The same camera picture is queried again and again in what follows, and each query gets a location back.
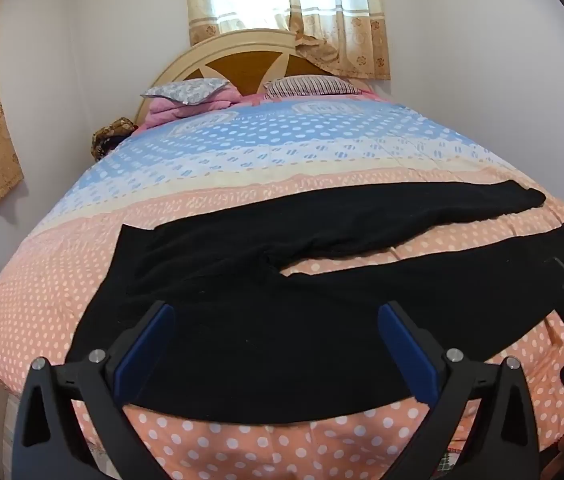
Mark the black pants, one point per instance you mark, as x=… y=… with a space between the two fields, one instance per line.
x=262 y=340

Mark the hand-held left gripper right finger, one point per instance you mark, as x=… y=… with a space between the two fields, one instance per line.
x=407 y=355

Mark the grey floral pillow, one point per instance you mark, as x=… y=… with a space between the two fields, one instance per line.
x=186 y=90

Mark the striped pillow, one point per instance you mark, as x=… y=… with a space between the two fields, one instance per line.
x=307 y=85

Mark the brown patterned bag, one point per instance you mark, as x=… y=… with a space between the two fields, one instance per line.
x=109 y=135

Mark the polka dot bed blanket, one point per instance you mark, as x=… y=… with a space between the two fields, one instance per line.
x=312 y=160

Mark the pink folded blanket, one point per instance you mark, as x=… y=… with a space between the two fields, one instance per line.
x=171 y=110

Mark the plaid cloth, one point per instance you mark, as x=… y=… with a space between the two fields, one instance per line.
x=452 y=460

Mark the wooden bed headboard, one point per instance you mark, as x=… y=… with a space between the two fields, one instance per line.
x=242 y=62

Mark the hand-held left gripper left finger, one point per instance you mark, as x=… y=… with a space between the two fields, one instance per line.
x=144 y=350

